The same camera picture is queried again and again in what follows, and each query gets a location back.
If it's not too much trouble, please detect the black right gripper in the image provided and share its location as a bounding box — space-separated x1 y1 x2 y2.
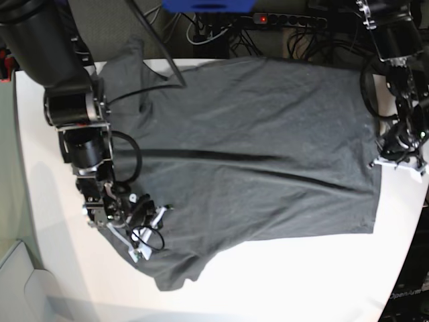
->
107 194 174 260

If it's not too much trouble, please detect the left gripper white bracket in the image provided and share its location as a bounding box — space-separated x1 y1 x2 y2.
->
368 141 428 182

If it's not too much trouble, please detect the dark grey t-shirt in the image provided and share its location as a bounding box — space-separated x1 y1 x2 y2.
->
100 38 381 291

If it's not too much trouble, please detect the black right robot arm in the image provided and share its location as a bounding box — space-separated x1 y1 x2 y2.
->
1 1 167 262

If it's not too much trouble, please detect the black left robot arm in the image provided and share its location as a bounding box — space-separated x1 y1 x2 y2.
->
356 1 428 180

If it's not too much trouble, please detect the red black clamp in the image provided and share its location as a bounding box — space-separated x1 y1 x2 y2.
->
1 48 15 83

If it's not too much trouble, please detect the blue plastic box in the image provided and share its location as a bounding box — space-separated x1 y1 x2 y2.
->
162 0 256 13

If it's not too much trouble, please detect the black power strip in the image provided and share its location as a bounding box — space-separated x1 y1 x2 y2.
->
252 13 328 29

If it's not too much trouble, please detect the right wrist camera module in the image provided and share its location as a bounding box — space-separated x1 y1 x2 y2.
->
128 248 144 263

